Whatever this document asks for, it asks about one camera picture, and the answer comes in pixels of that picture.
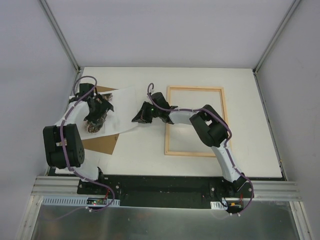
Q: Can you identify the printed photo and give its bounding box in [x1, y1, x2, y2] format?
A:
[83, 92, 113, 134]

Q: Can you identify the left cable duct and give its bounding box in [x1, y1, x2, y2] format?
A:
[42, 196, 120, 208]

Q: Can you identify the right aluminium corner post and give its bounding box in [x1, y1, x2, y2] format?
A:
[253, 0, 305, 73]

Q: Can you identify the light wooden picture frame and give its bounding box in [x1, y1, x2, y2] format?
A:
[164, 85, 233, 158]

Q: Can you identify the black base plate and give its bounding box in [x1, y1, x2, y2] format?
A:
[77, 175, 253, 209]

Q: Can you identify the cable duct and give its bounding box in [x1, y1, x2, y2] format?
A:
[210, 201, 228, 211]
[42, 196, 120, 208]

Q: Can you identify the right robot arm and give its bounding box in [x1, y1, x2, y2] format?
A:
[131, 92, 247, 198]

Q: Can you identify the right cable duct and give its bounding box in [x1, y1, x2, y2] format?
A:
[210, 201, 228, 211]

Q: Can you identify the aluminium corner post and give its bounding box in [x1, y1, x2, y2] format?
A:
[253, 0, 305, 73]
[38, 0, 81, 73]

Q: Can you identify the aluminium front rail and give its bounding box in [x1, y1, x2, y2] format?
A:
[31, 175, 302, 202]

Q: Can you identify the brown cardboard backing board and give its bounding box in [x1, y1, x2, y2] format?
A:
[81, 85, 120, 156]

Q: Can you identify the left aluminium corner post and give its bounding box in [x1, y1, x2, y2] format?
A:
[38, 0, 81, 73]

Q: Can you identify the white paper sheet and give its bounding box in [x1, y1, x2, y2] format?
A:
[98, 86, 138, 136]

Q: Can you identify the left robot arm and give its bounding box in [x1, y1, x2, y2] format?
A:
[42, 83, 114, 195]

